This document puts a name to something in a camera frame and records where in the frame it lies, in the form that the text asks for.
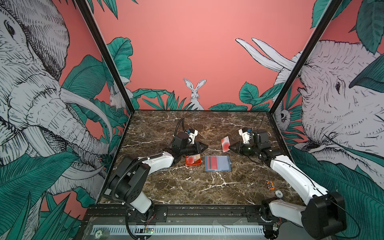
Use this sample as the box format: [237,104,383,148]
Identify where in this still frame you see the black left corner frame post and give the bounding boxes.
[75,0,135,114]

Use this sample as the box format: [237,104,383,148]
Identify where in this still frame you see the white round token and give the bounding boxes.
[275,191,283,199]

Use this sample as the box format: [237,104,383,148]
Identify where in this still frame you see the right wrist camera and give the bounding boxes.
[239,128,252,144]

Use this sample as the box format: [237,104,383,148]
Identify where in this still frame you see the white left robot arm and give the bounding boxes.
[107,132,208,215]

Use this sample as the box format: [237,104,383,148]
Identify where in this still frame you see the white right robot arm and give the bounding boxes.
[229,128,347,240]

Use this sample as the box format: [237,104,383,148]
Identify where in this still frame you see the orange toy car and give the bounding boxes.
[266,181,275,191]

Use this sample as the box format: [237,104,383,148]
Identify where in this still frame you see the white slotted cable duct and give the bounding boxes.
[90,225,264,238]

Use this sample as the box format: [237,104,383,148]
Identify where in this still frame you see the black right corner frame post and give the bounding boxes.
[269,0,343,115]

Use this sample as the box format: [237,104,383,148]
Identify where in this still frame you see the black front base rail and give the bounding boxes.
[86,204,287,225]

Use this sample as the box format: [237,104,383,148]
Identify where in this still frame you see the black white checkerboard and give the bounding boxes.
[104,189,112,197]

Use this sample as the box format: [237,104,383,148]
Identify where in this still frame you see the black corner frame post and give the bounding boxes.
[269,0,343,115]
[75,0,135,114]

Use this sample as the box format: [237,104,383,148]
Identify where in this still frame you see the blue card holder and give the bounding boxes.
[205,156,232,172]

